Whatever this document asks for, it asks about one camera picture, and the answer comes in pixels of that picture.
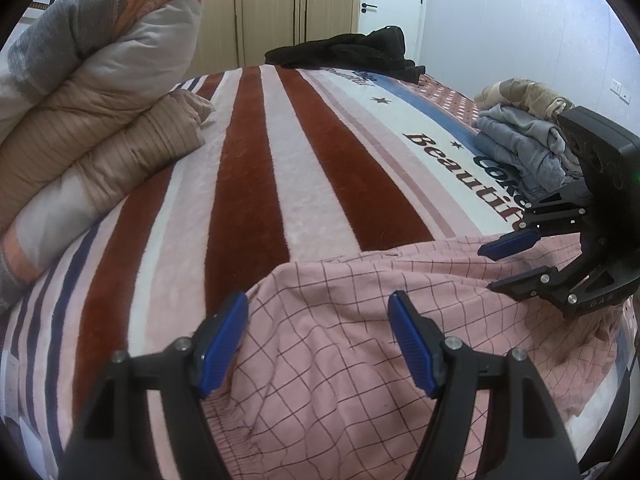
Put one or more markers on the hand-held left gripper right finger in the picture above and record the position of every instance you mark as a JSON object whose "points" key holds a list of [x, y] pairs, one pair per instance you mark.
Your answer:
{"points": [[415, 345]]}

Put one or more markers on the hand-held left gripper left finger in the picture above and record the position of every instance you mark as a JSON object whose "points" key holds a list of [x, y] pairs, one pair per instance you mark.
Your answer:
{"points": [[225, 345]]}

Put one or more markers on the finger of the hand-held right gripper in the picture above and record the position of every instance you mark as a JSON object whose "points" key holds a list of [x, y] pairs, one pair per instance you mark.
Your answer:
{"points": [[510, 245], [555, 285]]}

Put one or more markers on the pink checked pants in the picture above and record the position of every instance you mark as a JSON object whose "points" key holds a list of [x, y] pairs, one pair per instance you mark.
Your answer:
{"points": [[325, 360]]}

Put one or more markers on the light grey folded pants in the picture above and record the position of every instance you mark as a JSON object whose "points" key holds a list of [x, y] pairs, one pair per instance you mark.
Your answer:
{"points": [[520, 135]]}

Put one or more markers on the blue folded jeans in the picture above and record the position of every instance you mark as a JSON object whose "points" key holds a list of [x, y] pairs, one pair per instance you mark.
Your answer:
{"points": [[545, 180]]}

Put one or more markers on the beige folded garment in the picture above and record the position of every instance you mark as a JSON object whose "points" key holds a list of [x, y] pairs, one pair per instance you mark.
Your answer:
{"points": [[520, 92]]}

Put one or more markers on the striped printed blanket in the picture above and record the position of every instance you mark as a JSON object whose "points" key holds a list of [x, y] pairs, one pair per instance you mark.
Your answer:
{"points": [[300, 160]]}

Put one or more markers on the black clothes pile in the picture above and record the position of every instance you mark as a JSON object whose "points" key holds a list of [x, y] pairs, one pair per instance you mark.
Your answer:
{"points": [[350, 50]]}

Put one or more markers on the rolled beige grey quilt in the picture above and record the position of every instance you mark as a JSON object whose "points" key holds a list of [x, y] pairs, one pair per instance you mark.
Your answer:
{"points": [[100, 125]]}

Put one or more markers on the wooden wardrobe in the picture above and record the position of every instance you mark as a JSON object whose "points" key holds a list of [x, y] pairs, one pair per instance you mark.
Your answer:
{"points": [[280, 10]]}

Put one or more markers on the white wall socket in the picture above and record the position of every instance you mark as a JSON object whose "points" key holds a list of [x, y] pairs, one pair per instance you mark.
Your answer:
{"points": [[621, 89]]}

